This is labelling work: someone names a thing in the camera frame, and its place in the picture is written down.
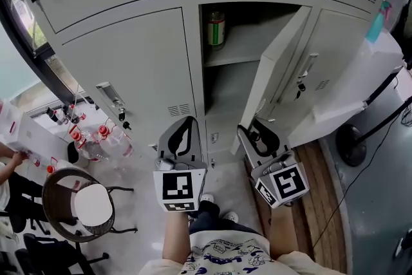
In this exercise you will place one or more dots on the black standing fan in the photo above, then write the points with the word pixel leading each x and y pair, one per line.
pixel 352 145

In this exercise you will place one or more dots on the teal spray bottle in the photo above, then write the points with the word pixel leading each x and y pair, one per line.
pixel 376 25

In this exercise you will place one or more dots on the person's right forearm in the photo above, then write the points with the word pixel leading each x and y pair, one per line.
pixel 284 235

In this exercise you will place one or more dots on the wooden slat platform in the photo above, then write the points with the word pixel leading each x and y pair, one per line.
pixel 315 186

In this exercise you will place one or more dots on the grey metal locker door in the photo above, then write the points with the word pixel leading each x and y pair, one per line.
pixel 257 96
pixel 135 67

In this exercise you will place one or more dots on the clear water jug red cap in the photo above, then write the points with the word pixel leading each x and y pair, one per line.
pixel 53 167
pixel 116 141
pixel 87 146

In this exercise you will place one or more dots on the green label bottle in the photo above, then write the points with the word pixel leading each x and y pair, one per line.
pixel 215 29

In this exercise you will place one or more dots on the black-framed window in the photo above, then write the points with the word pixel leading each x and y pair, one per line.
pixel 38 56

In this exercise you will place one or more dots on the person's white shoe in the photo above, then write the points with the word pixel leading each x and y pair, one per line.
pixel 230 216
pixel 206 198

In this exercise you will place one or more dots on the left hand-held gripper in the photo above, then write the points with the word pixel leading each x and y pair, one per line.
pixel 177 186

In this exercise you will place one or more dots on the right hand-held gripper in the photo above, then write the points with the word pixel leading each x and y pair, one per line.
pixel 289 185

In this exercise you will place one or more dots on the person's right white shoe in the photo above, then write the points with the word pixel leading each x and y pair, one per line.
pixel 230 216

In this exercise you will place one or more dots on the white cardboard box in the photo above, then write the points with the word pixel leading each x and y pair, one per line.
pixel 32 138

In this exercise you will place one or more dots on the small dark bottle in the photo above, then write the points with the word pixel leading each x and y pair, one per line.
pixel 54 116
pixel 71 113

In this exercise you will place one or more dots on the white bin black liner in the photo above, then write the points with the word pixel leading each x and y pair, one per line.
pixel 73 153

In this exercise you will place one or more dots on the small clear bottle red label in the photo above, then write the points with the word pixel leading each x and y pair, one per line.
pixel 82 116

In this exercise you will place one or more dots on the person's left forearm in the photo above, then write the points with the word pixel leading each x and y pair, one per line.
pixel 177 238

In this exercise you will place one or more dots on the brown wicker chair white cushion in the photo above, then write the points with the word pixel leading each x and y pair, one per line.
pixel 93 206

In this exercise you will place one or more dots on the dark hanging jacket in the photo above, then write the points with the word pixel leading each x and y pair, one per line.
pixel 404 19

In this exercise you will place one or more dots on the person's dark trousers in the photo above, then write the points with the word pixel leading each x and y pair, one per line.
pixel 209 215

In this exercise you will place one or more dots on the person's left white shoe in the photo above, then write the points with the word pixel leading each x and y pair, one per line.
pixel 206 198

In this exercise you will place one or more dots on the person's cream printed shirt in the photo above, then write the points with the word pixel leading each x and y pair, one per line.
pixel 231 254

